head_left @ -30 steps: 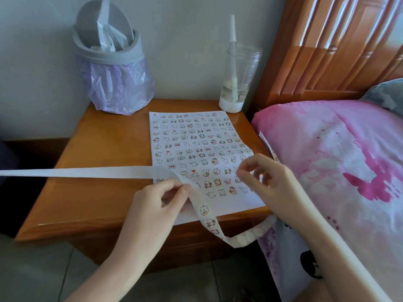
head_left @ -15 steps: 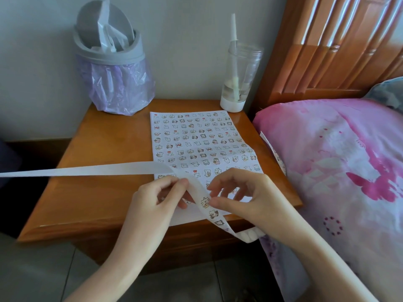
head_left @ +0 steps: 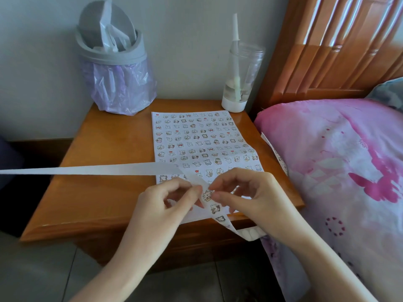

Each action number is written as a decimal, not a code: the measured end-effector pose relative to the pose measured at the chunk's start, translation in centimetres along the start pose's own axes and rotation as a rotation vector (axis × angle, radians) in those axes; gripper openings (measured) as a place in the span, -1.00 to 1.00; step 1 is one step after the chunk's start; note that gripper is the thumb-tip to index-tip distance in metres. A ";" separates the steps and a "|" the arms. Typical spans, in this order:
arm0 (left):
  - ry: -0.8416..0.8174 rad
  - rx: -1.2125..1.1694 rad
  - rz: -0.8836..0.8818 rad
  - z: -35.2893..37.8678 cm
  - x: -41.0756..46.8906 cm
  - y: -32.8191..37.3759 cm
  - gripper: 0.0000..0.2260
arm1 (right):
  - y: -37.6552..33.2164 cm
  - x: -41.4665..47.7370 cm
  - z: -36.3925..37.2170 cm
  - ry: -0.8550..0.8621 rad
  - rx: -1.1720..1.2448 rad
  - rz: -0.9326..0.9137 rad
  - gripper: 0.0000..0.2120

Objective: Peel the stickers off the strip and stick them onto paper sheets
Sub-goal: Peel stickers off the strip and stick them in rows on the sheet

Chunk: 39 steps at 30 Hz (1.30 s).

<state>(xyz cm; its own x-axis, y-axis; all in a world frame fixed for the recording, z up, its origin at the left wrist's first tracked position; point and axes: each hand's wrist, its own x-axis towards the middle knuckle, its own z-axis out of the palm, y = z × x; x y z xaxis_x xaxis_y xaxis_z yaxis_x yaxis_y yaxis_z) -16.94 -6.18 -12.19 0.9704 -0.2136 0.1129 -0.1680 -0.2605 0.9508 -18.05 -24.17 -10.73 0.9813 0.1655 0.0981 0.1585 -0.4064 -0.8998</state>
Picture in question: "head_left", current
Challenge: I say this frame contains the white straw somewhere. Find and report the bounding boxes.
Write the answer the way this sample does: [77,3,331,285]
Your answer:
[232,13,241,100]

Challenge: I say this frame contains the purple plastic bin bag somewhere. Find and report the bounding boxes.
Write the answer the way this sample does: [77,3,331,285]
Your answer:
[79,55,157,116]

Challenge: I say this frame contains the wooden bed headboard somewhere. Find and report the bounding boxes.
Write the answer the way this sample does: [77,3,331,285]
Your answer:
[251,0,403,118]

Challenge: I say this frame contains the wooden nightstand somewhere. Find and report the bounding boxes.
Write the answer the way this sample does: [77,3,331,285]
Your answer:
[20,99,305,273]

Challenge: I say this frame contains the person's right hand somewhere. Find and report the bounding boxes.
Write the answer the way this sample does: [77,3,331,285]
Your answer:
[208,168,315,252]

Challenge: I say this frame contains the white paper sheet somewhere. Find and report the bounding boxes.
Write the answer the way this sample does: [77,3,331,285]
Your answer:
[152,110,265,224]

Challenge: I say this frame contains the rows of stuck cartoon stickers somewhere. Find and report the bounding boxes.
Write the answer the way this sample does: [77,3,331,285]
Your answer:
[153,112,264,186]

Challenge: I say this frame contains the long white sticker strip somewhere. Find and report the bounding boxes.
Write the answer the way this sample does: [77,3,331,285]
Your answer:
[0,132,289,242]

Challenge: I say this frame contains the purple rolled mat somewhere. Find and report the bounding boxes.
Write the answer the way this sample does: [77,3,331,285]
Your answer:
[0,136,25,189]

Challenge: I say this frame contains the pink floral bedding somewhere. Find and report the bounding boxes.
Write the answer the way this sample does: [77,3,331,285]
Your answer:
[253,99,403,302]

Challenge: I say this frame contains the clear cup with white base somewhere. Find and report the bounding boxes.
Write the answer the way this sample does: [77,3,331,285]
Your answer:
[221,42,266,113]

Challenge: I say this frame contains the grey pillow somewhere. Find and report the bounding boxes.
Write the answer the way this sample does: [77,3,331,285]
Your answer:
[366,77,403,113]

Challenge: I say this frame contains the grey trash bin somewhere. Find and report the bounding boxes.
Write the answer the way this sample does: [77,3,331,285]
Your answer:
[74,0,148,66]

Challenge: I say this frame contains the person's left hand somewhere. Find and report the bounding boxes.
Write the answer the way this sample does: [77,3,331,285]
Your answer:
[116,177,204,271]

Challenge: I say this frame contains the white backing scraps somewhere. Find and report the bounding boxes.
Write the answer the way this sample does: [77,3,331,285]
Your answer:
[93,0,132,53]

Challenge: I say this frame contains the person's left forearm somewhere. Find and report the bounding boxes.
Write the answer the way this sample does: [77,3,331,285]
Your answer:
[69,254,153,302]

